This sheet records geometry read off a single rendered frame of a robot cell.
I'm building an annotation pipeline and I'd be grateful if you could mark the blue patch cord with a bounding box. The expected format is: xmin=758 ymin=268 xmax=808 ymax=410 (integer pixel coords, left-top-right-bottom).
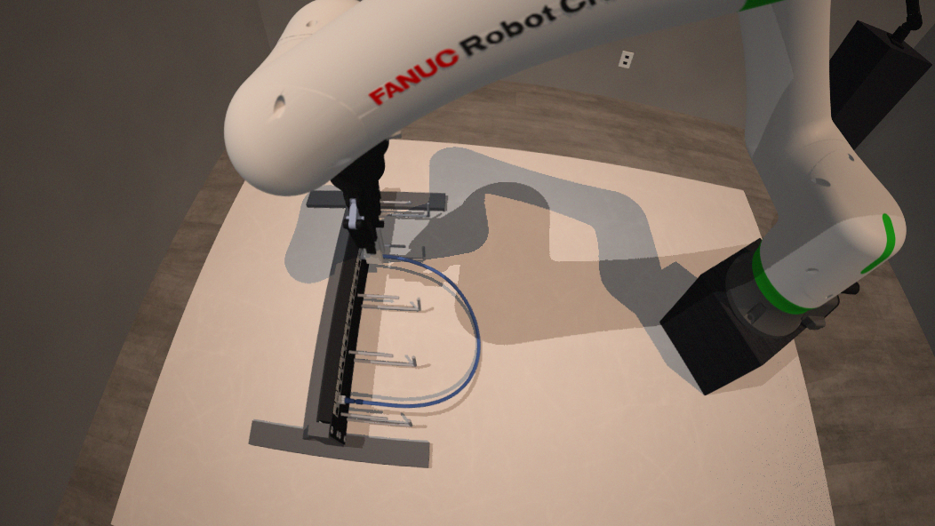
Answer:
xmin=355 ymin=254 xmax=481 ymax=408

